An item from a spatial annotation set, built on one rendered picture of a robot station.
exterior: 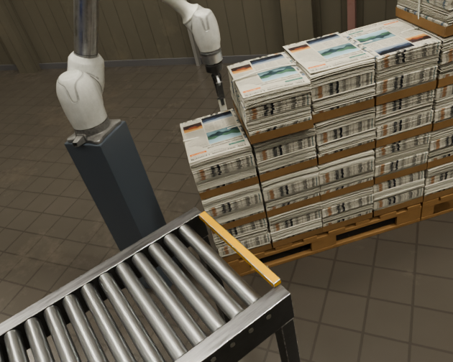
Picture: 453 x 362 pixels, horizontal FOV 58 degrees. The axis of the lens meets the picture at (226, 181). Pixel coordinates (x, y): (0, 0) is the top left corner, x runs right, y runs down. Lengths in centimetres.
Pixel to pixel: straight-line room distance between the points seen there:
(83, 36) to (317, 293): 164
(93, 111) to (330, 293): 144
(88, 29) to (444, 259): 203
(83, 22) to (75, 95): 31
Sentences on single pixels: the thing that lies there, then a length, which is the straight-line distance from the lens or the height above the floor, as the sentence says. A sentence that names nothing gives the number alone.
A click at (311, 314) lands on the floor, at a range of 218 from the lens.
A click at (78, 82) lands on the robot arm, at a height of 125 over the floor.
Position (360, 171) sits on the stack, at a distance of 214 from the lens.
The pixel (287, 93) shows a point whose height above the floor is 103.
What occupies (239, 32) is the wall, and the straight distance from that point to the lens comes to 476.
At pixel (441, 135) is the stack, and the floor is 56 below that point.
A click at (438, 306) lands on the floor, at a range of 225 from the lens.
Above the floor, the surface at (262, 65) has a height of 106.
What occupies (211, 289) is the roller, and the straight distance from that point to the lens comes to 132.
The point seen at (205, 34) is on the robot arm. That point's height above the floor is 130.
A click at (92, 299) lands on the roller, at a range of 145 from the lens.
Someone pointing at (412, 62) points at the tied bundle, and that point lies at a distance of 199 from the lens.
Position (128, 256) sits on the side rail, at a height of 80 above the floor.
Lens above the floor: 181
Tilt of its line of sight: 37 degrees down
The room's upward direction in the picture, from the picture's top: 14 degrees counter-clockwise
